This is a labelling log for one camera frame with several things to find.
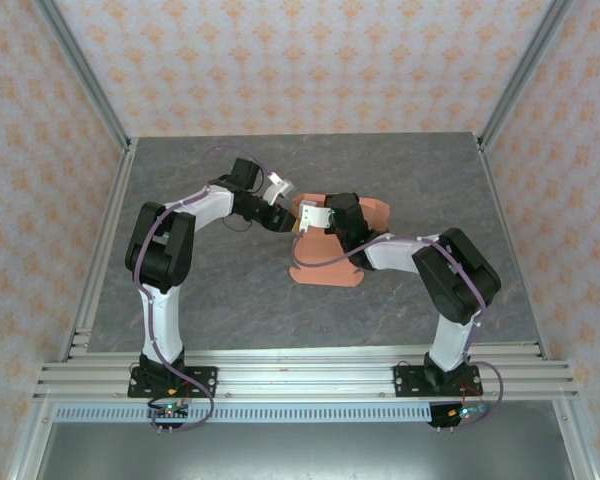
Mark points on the small controller circuit board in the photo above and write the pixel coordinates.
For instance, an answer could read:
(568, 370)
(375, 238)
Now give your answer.
(445, 415)
(170, 411)

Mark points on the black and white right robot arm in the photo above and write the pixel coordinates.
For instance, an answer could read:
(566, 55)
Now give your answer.
(455, 280)

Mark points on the orange cardboard paper box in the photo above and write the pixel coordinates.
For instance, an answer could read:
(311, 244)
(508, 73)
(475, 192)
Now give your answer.
(330, 277)

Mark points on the narrow aluminium table edge beam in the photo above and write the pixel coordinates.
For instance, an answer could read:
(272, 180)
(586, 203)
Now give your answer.
(305, 355)

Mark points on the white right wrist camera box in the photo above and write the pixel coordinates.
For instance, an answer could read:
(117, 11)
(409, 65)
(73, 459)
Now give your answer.
(315, 215)

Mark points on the aluminium table side rail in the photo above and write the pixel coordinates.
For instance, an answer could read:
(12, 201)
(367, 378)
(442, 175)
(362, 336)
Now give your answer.
(499, 200)
(118, 190)

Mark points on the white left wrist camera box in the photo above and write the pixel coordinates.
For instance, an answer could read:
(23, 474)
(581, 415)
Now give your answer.
(280, 187)

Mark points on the aluminium lower frame rail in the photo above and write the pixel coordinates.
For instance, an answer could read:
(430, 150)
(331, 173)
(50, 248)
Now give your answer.
(28, 450)
(575, 450)

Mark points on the aluminium frame post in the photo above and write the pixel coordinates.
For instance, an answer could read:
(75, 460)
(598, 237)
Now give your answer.
(86, 75)
(522, 75)

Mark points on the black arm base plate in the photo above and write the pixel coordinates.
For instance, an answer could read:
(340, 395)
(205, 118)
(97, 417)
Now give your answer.
(202, 375)
(410, 382)

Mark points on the wide aluminium mounting beam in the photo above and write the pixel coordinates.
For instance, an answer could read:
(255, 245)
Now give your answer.
(305, 382)

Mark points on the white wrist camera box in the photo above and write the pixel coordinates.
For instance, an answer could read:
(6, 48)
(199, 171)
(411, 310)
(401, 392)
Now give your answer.
(280, 187)
(315, 215)

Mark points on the grey metal panel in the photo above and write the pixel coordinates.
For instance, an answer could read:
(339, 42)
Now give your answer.
(300, 450)

